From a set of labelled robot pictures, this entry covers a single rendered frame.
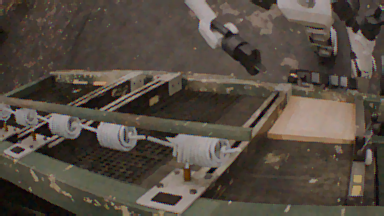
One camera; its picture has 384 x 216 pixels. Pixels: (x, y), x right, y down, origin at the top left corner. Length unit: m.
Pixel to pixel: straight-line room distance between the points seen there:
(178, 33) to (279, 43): 0.81
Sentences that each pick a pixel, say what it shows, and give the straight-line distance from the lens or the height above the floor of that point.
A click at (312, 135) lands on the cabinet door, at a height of 1.27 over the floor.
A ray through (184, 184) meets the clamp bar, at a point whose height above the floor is 1.80.
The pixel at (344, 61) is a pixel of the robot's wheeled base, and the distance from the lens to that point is 2.78.
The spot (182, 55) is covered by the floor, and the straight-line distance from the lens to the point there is 3.22.
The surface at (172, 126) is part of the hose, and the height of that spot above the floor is 1.93.
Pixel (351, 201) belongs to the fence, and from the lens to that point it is 0.99.
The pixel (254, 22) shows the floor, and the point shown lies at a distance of 3.20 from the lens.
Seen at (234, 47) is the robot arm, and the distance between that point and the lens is 1.56.
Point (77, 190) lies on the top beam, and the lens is 0.93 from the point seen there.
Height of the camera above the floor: 2.63
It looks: 61 degrees down
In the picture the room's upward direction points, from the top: 44 degrees counter-clockwise
